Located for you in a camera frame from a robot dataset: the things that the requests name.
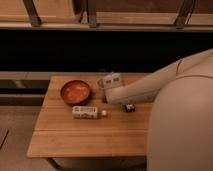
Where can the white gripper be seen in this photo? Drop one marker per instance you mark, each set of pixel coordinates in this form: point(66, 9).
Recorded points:
point(113, 80)

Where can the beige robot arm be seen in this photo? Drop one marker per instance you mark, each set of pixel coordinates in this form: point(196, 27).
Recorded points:
point(180, 132)

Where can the translucent ceramic cup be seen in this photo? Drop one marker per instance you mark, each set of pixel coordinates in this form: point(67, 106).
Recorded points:
point(100, 84)

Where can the red-orange bowl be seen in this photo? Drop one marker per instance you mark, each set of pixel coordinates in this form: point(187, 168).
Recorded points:
point(75, 92)

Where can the white plastic bottle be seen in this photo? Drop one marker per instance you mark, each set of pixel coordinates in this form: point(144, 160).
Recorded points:
point(87, 112)

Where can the wooden table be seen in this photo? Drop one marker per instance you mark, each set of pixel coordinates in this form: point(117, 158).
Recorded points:
point(58, 134)

